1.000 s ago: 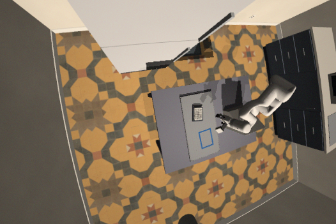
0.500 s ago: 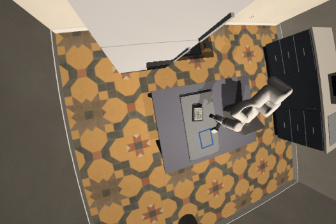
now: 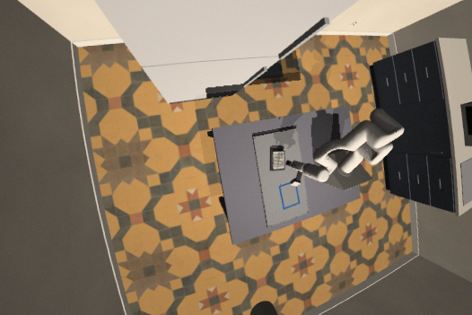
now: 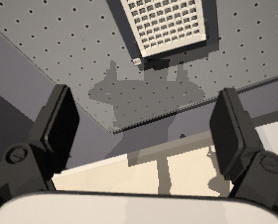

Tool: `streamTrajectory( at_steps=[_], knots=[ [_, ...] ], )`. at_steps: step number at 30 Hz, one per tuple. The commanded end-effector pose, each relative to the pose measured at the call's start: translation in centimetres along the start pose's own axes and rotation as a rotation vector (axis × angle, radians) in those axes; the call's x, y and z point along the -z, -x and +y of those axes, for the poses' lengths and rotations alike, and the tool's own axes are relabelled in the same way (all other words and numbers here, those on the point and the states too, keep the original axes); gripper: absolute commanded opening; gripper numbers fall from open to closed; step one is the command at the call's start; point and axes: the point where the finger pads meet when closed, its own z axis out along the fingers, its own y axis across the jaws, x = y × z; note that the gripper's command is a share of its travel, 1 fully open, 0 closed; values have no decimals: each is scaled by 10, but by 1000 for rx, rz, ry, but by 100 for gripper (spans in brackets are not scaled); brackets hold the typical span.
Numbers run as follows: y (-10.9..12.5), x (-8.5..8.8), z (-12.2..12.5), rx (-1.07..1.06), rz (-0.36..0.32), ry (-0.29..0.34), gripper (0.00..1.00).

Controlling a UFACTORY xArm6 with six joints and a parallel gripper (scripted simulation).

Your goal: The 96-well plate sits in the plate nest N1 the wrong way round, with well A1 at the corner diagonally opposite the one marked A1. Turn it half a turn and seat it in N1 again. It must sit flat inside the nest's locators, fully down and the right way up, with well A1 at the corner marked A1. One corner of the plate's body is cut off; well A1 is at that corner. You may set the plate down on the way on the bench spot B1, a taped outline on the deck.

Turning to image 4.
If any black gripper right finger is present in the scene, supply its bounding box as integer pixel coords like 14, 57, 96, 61
209, 88, 278, 215

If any white well plate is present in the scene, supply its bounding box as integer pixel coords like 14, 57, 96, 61
121, 0, 206, 57

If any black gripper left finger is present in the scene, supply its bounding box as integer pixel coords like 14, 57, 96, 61
0, 84, 80, 208

